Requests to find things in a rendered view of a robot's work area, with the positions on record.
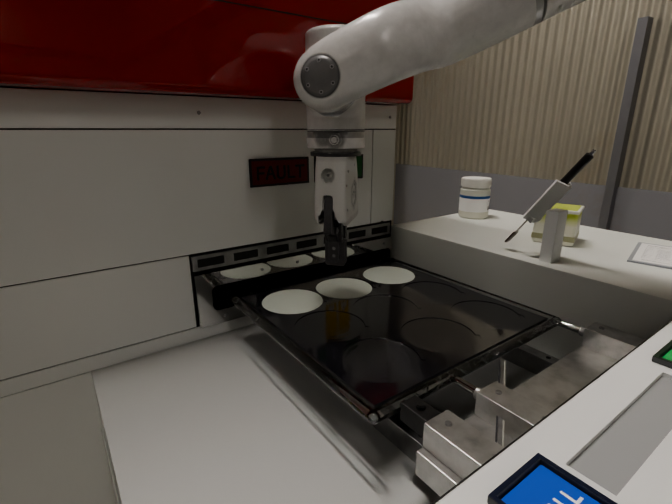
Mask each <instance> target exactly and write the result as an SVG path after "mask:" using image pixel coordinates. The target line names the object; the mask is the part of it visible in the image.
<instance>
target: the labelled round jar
mask: <svg viewBox="0 0 672 504"><path fill-rule="evenodd" d="M491 184H492V179H491V178H489V177H478V176H467V177H462V178H461V186H462V187H461V189H460V198H459V211H458V215H459V216H460V217H462V218H467V219H485V218H487V217H488V211H489V203H490V193H491V189H490V187H491Z"/></svg>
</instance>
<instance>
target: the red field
mask: <svg viewBox="0 0 672 504"><path fill-rule="evenodd" d="M251 164H252V180H253V185H263V184H275V183H287V182H299V181H308V180H307V159H293V160H272V161H251Z"/></svg>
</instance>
